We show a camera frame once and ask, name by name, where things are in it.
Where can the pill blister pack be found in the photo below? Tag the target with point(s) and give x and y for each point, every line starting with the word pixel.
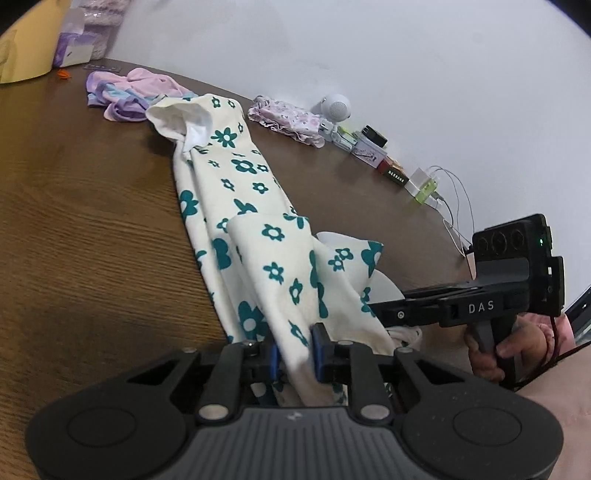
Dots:
pixel 101 68

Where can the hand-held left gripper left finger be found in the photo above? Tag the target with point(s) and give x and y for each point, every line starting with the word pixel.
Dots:
pixel 275 364

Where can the small orange rose hip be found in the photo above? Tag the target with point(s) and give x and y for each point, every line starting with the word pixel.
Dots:
pixel 62 74

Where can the green white small box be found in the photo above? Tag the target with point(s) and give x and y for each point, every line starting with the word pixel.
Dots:
pixel 348 134

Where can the yellow thermos jug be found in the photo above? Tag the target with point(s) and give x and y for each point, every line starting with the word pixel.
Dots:
pixel 30 50

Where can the yellow small packet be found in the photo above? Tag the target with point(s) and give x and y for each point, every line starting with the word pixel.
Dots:
pixel 395 162

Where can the cream green floral garment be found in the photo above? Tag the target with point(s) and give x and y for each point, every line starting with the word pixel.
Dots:
pixel 258 207

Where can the purple tissue box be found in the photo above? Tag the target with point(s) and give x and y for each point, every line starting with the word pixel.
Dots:
pixel 71 44

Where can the green plug adapter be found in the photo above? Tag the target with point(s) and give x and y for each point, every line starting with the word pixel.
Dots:
pixel 427 193

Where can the pastel pink blue purple garment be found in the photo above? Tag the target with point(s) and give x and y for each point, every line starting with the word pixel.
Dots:
pixel 138 90

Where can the dark red box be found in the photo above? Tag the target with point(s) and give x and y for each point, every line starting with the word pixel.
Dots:
pixel 392 178

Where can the dark screen device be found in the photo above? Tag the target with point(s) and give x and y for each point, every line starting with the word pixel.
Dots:
pixel 581 314

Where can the purple knitted vase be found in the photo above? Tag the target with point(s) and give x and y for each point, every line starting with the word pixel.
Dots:
pixel 104 27

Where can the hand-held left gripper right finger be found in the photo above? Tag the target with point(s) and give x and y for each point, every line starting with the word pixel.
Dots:
pixel 316 355

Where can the person's right hand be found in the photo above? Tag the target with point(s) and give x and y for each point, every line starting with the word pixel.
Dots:
pixel 528 341

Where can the grey tin box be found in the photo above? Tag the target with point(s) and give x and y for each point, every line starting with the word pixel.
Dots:
pixel 369 151

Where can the folded pink floral garment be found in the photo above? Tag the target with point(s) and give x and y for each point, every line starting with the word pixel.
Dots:
pixel 288 117

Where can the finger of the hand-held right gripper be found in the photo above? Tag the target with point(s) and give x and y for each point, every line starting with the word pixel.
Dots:
pixel 406 314
pixel 438 290

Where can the white astronaut speaker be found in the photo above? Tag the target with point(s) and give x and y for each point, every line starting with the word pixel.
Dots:
pixel 336 108

